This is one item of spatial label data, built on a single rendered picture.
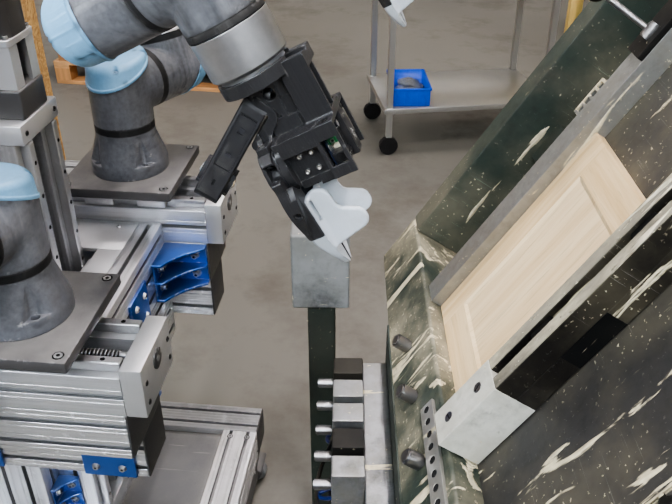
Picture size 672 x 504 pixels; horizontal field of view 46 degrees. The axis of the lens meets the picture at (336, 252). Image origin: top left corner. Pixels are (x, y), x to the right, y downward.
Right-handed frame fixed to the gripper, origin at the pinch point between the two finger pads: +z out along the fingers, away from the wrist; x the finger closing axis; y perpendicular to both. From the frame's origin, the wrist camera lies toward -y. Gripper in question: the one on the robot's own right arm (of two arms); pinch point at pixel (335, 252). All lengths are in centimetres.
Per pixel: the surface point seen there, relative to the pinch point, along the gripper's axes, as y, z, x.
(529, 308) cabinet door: 10.0, 36.2, 30.8
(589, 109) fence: 28, 21, 55
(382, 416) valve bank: -23, 53, 37
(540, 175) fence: 17, 27, 52
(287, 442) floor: -83, 105, 100
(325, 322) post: -38, 51, 69
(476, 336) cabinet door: 0, 42, 36
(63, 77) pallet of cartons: -249, 14, 387
